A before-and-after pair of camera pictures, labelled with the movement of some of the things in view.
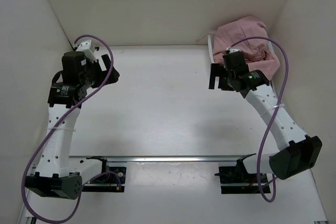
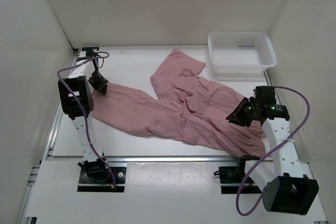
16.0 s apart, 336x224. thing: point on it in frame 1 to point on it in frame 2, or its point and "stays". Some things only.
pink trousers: (249, 34) to (190, 107)
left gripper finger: (107, 62) to (103, 89)
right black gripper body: (227, 73) to (249, 110)
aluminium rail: (160, 158) stays
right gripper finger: (216, 70) to (236, 115)
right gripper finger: (224, 83) to (242, 121)
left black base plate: (107, 182) stays
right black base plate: (233, 183) stays
